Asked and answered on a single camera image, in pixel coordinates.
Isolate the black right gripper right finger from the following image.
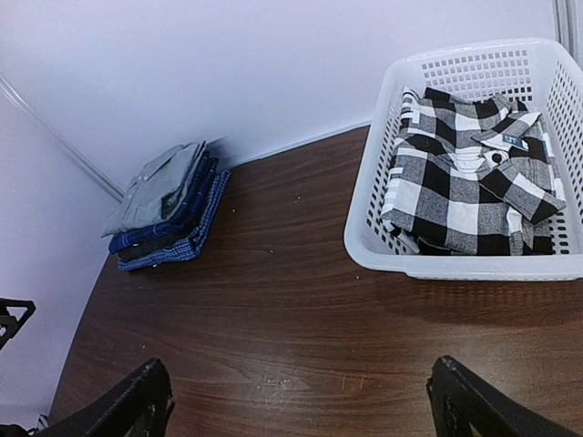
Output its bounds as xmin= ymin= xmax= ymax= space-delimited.
xmin=426 ymin=355 xmax=555 ymax=436

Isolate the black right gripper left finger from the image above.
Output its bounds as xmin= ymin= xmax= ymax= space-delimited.
xmin=38 ymin=358 xmax=175 ymax=437

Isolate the black white plaid shirt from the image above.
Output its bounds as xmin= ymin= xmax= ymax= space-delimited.
xmin=380 ymin=87 xmax=566 ymax=256

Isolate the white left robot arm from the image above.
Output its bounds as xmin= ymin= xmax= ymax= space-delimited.
xmin=0 ymin=298 xmax=36 ymax=349

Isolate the dark folded shirt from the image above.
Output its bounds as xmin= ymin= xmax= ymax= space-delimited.
xmin=118 ymin=172 xmax=218 ymax=263

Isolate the blue white checked folded shirt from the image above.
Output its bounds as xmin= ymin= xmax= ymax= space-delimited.
xmin=118 ymin=168 xmax=232 ymax=273

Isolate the blue plaid folded shirt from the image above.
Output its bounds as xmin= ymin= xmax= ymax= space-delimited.
xmin=108 ymin=151 xmax=219 ymax=254

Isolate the grey folded shirt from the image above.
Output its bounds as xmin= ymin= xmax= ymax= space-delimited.
xmin=101 ymin=142 xmax=207 ymax=238

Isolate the white plastic laundry basket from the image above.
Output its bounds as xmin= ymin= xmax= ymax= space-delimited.
xmin=343 ymin=38 xmax=582 ymax=281

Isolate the left aluminium frame post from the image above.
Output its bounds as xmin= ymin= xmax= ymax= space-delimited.
xmin=1 ymin=74 xmax=125 ymax=203

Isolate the aluminium frame post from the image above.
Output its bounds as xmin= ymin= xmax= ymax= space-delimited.
xmin=552 ymin=0 xmax=583 ymax=66
xmin=1 ymin=74 xmax=125 ymax=203

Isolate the right aluminium frame post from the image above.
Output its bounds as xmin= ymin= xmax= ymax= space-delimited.
xmin=552 ymin=0 xmax=583 ymax=66

